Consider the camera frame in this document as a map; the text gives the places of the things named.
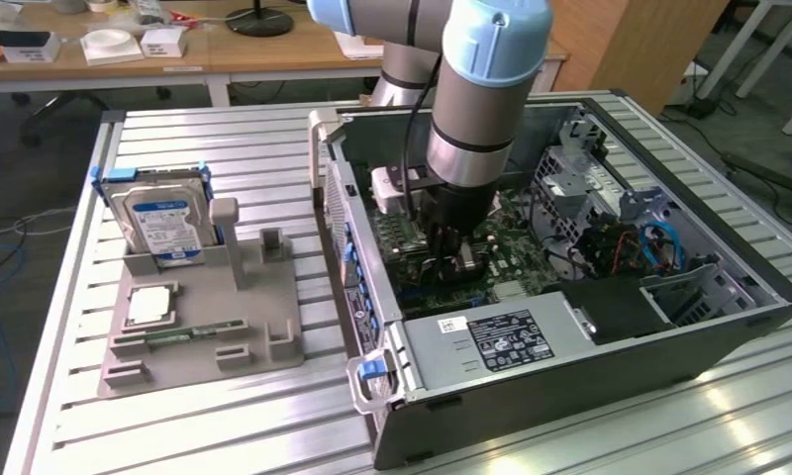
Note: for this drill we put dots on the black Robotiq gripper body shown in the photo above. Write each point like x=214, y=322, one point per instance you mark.
x=459, y=208

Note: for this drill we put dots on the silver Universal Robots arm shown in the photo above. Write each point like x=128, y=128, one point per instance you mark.
x=482, y=99

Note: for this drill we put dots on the green motherboard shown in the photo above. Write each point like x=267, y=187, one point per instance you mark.
x=522, y=257

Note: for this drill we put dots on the silver drive cage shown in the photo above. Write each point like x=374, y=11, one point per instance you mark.
x=567, y=178

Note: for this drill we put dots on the grey power supply unit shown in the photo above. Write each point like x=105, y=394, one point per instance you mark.
x=448, y=351

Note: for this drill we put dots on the black open PC case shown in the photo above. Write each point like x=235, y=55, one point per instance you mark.
x=567, y=396

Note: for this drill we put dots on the grey disk bay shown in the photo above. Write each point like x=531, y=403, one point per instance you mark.
x=694, y=297

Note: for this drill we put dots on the white paper stack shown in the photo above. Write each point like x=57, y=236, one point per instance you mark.
x=356, y=47

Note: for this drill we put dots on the grey parts rack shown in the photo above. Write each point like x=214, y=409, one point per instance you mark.
x=204, y=297

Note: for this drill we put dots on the wooden desk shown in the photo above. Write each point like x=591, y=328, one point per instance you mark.
x=271, y=54

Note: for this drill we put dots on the wooden cabinet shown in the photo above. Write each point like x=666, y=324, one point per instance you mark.
x=641, y=44

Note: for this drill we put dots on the green RAM stick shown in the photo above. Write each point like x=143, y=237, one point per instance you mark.
x=184, y=336

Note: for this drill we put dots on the hard disk with blue caddy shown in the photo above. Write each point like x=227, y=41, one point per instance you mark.
x=159, y=227

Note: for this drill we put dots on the silver CPU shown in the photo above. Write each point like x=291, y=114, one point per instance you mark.
x=151, y=307

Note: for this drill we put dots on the black round lamp base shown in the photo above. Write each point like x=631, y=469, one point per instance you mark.
x=259, y=22

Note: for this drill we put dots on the small white labelled box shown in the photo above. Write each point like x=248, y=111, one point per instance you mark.
x=164, y=43

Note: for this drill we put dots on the white square dish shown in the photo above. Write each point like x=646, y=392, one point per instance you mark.
x=108, y=47

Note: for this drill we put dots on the black chair base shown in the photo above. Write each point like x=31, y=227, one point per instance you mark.
x=59, y=109

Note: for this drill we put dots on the grey cup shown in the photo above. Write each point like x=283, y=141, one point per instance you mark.
x=71, y=6

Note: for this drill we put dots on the white box with black lid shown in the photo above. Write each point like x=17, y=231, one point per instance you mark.
x=27, y=47

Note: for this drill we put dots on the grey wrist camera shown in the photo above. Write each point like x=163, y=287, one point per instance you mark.
x=391, y=190

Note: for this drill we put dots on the white table frame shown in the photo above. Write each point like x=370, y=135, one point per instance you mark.
x=759, y=44

